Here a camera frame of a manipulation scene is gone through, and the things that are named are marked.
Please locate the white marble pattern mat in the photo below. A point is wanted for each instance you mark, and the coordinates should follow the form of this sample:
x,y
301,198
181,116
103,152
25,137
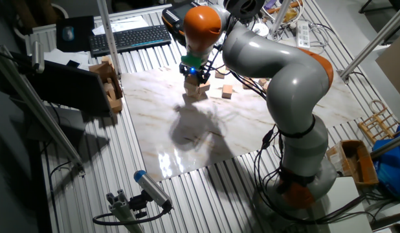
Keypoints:
x,y
174,136

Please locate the white round puck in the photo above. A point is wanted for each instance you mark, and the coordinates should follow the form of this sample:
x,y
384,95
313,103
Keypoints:
x,y
261,29

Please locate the dark computer mouse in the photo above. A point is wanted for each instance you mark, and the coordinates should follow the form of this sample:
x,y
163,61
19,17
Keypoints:
x,y
68,33

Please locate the short aluminium mount profile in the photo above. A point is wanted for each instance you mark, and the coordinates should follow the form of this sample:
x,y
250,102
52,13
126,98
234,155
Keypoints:
x,y
122,210

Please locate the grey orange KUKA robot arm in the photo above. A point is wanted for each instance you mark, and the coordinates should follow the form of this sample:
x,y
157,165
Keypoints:
x,y
294,81

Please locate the white power strip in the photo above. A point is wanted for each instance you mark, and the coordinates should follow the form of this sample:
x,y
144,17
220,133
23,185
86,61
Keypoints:
x,y
302,34

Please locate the silver depth camera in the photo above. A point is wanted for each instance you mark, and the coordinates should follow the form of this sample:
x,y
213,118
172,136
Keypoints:
x,y
38,56

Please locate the black camera clamp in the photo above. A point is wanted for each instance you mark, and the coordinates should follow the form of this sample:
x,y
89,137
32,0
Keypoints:
x,y
138,204

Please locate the wooden lattice rack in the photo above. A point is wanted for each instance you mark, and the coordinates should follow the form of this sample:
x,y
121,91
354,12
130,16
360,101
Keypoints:
x,y
379,124

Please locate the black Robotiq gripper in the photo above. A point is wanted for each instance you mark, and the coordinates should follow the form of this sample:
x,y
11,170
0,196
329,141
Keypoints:
x,y
195,71

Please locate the black monitor screen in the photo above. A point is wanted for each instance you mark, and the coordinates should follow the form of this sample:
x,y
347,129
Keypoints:
x,y
70,85

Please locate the small wooden cube block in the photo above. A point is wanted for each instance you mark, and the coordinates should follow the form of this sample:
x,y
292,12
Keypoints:
x,y
262,81

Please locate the brown cardboard box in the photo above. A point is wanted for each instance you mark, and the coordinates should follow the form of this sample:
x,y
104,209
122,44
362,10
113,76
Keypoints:
x,y
103,69

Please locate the silver camera with blue end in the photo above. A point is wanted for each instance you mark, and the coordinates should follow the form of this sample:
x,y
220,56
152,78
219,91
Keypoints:
x,y
151,187

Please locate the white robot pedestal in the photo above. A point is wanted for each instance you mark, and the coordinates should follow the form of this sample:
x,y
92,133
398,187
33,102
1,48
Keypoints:
x,y
345,207

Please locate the aluminium profile post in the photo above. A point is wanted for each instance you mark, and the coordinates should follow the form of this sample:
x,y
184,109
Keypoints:
x,y
378,39
280,16
108,39

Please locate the orange black teach pendant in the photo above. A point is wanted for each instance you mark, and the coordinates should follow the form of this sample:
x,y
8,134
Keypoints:
x,y
171,16

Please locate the black computer keyboard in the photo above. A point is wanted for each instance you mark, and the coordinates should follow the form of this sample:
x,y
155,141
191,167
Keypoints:
x,y
130,38

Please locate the black filament spool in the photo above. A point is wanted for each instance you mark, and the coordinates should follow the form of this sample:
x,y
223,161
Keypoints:
x,y
245,8

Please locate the black mouse pad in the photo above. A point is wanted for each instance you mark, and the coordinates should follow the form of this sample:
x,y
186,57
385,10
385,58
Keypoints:
x,y
80,35

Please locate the white paper sheet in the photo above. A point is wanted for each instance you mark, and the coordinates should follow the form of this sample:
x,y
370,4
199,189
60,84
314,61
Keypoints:
x,y
122,24

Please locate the brown cardboard sheet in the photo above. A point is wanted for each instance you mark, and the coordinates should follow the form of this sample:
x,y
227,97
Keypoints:
x,y
395,64

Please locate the slanted aluminium profile beam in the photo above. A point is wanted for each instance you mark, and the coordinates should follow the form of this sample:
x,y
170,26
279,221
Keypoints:
x,y
41,113

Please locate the blue bag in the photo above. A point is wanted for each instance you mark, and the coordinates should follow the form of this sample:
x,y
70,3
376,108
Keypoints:
x,y
392,165

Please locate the orange brown bin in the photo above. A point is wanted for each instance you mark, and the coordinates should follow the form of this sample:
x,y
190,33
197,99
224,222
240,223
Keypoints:
x,y
355,158

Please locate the stack of white papers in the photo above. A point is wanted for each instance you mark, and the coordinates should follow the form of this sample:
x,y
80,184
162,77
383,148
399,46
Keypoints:
x,y
65,57

